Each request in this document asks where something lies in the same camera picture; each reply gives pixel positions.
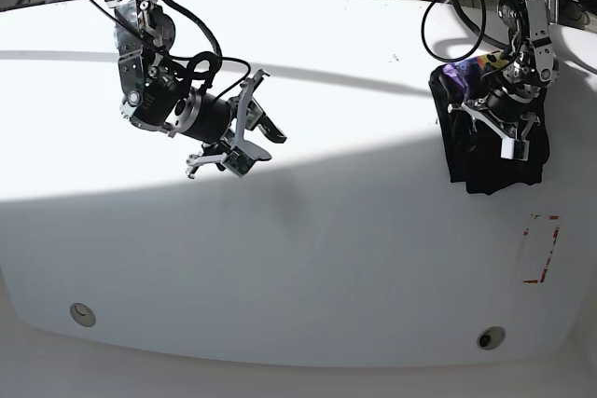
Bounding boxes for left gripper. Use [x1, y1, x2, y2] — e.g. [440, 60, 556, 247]
[447, 88, 541, 160]

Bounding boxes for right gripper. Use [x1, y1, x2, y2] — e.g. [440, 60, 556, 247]
[186, 69, 287, 179]

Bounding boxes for black t-shirt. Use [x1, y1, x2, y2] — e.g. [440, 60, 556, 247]
[429, 50, 549, 195]

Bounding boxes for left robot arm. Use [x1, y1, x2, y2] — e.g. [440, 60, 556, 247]
[442, 0, 559, 161]

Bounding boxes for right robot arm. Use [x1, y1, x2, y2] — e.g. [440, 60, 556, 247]
[104, 0, 286, 178]

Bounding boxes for red tape rectangle marking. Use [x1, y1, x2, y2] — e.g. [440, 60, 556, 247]
[518, 214, 560, 284]

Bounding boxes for right round table grommet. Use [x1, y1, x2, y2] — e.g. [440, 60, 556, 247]
[477, 326, 506, 350]

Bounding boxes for round table grommet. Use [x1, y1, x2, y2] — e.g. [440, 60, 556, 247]
[69, 303, 96, 328]
[477, 326, 506, 350]

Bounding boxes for left round table grommet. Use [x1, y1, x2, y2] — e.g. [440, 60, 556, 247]
[69, 303, 96, 328]

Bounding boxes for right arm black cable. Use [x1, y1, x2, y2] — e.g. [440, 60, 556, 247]
[49, 0, 253, 101]

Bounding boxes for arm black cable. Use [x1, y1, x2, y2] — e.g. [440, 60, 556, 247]
[421, 0, 514, 63]
[49, 0, 253, 101]

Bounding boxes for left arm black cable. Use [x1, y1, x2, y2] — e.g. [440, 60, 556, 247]
[421, 0, 514, 63]

